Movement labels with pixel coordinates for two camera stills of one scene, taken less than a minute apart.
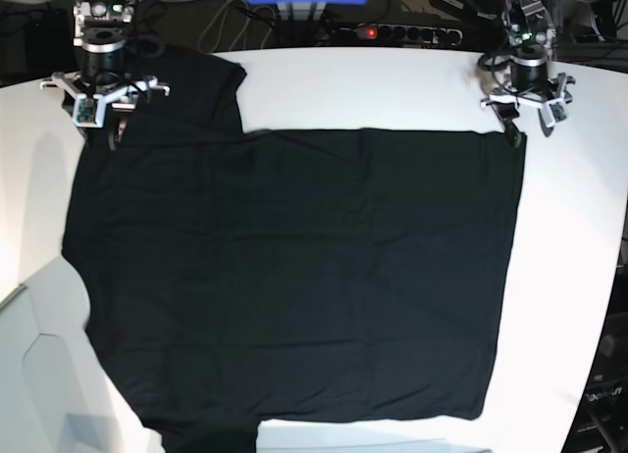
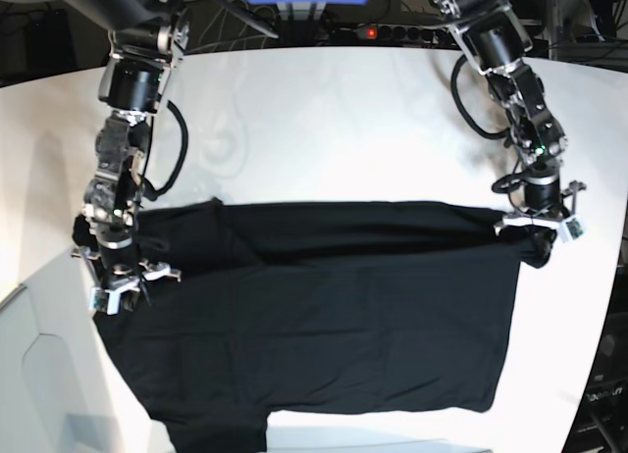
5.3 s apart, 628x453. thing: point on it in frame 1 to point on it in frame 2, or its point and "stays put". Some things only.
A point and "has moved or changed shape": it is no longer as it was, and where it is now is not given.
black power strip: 437,36 stays put
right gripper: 530,85 to 545,204
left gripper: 102,73 to 119,269
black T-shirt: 230,277 has moved or changed shape
